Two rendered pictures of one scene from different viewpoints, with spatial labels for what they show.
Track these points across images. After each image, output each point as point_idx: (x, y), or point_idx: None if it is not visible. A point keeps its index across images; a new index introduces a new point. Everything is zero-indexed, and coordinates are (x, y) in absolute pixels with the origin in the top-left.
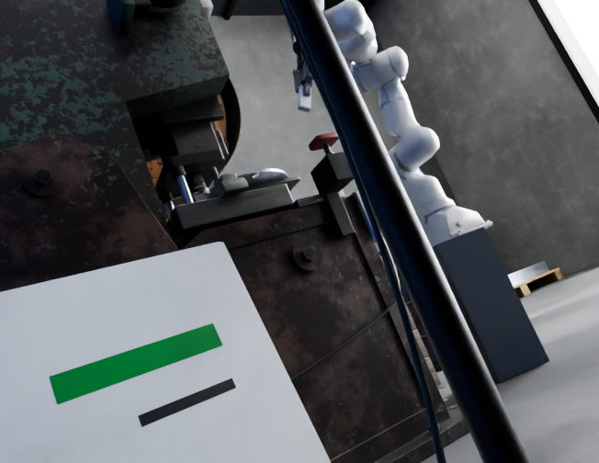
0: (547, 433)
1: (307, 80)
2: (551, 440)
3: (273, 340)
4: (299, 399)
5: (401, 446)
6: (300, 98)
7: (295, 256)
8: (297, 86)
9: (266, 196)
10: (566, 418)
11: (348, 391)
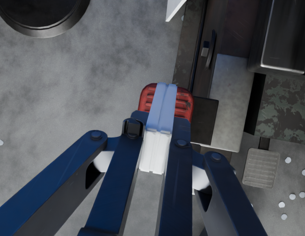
0: (106, 104)
1: (111, 140)
2: (99, 93)
3: (214, 0)
4: (180, 1)
5: (187, 84)
6: (154, 95)
7: (210, 32)
8: (207, 167)
9: (263, 16)
10: (105, 121)
11: (198, 60)
